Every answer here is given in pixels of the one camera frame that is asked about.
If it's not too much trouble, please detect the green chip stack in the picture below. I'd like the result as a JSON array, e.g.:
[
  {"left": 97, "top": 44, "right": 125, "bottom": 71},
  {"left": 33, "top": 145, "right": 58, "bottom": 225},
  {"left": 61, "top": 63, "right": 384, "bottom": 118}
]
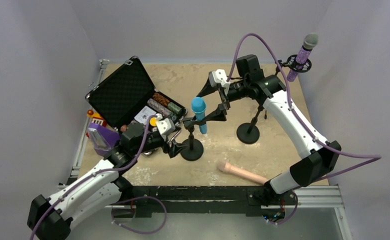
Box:
[{"left": 167, "top": 102, "right": 183, "bottom": 115}]

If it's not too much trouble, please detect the blue tan chip row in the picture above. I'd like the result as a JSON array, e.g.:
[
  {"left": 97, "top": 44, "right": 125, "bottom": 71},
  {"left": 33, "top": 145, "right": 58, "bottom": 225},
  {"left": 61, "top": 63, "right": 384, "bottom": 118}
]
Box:
[{"left": 147, "top": 98, "right": 177, "bottom": 121}]

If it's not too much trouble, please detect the orange black chip row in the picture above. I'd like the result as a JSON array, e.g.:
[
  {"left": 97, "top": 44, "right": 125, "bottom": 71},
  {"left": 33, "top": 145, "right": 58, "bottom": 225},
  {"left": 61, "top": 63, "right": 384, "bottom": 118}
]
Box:
[{"left": 152, "top": 92, "right": 171, "bottom": 107}]

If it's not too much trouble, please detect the yellow round chip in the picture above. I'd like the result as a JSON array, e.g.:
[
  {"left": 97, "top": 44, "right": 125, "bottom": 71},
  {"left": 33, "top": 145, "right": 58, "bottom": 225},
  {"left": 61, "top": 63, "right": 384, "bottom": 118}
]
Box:
[{"left": 149, "top": 117, "right": 157, "bottom": 127}]

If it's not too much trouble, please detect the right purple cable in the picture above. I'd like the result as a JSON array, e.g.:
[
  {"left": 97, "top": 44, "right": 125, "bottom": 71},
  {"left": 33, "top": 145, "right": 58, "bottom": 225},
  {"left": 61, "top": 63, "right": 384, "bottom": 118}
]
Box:
[{"left": 227, "top": 33, "right": 382, "bottom": 181}]

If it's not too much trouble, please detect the black round-base stand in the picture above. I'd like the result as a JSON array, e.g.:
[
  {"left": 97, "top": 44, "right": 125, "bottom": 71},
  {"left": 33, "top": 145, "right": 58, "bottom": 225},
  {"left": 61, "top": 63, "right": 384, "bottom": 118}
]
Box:
[
  {"left": 236, "top": 106, "right": 264, "bottom": 145},
  {"left": 180, "top": 116, "right": 204, "bottom": 162}
]

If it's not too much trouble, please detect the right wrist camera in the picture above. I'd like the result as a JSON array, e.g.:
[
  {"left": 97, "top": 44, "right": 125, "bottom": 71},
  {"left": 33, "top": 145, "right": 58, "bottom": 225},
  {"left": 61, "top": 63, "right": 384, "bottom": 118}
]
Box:
[{"left": 208, "top": 69, "right": 230, "bottom": 88}]

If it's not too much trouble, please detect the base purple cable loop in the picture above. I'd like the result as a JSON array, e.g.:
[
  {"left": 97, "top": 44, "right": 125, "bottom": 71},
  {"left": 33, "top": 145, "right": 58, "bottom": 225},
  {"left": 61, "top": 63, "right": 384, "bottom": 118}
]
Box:
[{"left": 111, "top": 196, "right": 168, "bottom": 235}]

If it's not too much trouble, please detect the purple toy box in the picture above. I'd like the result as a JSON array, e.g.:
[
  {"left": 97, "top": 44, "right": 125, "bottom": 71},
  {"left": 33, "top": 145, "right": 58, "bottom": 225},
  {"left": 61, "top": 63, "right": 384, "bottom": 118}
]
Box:
[{"left": 86, "top": 109, "right": 120, "bottom": 157}]

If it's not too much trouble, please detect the purple glitter microphone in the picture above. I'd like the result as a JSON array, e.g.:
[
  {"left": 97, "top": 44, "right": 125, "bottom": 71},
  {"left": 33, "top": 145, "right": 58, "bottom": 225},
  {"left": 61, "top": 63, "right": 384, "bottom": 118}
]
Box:
[{"left": 287, "top": 32, "right": 319, "bottom": 82}]

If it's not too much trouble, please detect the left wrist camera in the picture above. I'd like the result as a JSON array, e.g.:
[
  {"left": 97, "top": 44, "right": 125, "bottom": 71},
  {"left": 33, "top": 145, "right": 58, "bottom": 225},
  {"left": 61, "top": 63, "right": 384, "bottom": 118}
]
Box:
[{"left": 154, "top": 113, "right": 176, "bottom": 138}]

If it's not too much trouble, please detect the pink microphone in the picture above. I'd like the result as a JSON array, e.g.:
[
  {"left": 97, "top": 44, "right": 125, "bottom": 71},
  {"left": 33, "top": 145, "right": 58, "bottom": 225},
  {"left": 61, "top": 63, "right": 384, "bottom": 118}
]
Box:
[{"left": 216, "top": 161, "right": 268, "bottom": 185}]

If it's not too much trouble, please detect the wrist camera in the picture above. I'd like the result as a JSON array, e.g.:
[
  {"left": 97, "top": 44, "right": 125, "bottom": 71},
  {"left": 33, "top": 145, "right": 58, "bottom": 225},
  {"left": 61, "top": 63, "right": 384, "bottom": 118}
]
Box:
[
  {"left": 208, "top": 69, "right": 230, "bottom": 88},
  {"left": 154, "top": 113, "right": 176, "bottom": 138}
]

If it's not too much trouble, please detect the white playing card deck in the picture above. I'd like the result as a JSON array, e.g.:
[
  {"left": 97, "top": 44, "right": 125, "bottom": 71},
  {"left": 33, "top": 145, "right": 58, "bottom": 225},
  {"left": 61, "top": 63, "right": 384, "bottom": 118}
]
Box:
[{"left": 133, "top": 106, "right": 157, "bottom": 124}]

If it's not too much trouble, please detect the black tripod shock-mount stand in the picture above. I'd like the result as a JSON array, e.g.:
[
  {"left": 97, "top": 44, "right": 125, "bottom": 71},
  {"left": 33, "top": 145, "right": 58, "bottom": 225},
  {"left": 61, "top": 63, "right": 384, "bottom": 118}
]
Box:
[{"left": 278, "top": 54, "right": 312, "bottom": 74}]

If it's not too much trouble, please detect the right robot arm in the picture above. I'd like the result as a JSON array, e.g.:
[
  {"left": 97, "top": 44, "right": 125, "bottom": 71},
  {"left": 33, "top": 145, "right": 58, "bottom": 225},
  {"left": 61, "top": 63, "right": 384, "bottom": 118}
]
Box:
[{"left": 198, "top": 54, "right": 341, "bottom": 198}]

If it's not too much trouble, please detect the blue microphone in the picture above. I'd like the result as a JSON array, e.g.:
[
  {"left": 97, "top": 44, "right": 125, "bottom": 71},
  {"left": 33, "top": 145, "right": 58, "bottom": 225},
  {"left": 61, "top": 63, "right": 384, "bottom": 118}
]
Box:
[{"left": 191, "top": 97, "right": 208, "bottom": 135}]

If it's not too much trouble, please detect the black poker chip case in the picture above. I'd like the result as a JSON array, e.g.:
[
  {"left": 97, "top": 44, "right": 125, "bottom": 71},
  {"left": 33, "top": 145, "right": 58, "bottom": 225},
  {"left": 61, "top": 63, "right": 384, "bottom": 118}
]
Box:
[{"left": 85, "top": 55, "right": 188, "bottom": 157}]

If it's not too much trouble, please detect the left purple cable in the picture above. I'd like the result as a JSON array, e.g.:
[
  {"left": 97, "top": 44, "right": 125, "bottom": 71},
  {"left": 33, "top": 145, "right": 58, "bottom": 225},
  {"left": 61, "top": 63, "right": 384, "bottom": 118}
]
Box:
[{"left": 29, "top": 115, "right": 161, "bottom": 240}]

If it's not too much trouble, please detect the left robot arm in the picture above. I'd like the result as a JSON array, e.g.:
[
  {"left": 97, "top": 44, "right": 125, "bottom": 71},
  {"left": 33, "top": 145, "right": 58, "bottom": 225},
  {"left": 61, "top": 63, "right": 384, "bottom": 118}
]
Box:
[{"left": 27, "top": 119, "right": 185, "bottom": 240}]

